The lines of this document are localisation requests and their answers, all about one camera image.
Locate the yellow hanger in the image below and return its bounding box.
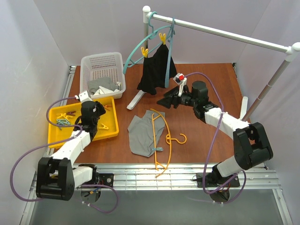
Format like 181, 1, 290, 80
150, 108, 187, 179

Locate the grey underwear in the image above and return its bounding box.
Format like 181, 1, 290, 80
127, 110, 165, 158

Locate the light blue clothespin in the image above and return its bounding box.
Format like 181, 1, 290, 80
151, 147, 163, 151

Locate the grey-blue hanger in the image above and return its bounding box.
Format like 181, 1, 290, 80
165, 17, 175, 88

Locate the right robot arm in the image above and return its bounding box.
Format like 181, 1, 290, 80
157, 81, 273, 184

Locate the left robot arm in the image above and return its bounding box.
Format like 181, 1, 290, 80
36, 100, 105, 201

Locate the black underwear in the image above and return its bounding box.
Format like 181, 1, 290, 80
137, 44, 169, 95

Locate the teal hanger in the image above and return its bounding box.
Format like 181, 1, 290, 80
123, 6, 171, 74

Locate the orange clothespin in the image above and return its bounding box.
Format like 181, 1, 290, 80
104, 105, 113, 111

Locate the yellow clothespin in tray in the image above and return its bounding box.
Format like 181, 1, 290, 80
98, 123, 109, 130

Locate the white cloth in basket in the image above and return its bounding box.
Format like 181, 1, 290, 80
90, 82, 122, 96

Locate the purple clothespin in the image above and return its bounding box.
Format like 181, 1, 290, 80
66, 111, 76, 116

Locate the dark grey cloth in basket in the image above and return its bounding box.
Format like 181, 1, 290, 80
88, 77, 116, 93

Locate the teal clothespin left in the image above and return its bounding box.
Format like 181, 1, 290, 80
56, 119, 70, 126

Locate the white laundry basket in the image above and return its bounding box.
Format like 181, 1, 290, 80
80, 52, 126, 99

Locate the yellow clothespin left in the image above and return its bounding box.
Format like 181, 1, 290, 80
141, 47, 149, 58

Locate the yellow clothespin right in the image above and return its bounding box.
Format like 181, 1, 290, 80
159, 33, 166, 45

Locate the white clothes rack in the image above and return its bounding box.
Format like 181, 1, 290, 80
126, 5, 300, 154

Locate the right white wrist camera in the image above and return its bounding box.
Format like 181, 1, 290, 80
173, 73, 187, 97

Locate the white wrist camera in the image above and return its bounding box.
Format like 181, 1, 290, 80
75, 91, 92, 103
173, 73, 187, 97

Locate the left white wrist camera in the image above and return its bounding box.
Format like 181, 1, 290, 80
75, 91, 92, 103

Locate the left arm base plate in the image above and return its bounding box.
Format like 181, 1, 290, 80
78, 172, 114, 187

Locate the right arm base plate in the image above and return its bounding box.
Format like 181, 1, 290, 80
196, 172, 242, 188

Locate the aluminium rail frame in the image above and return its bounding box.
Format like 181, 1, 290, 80
23, 65, 292, 225

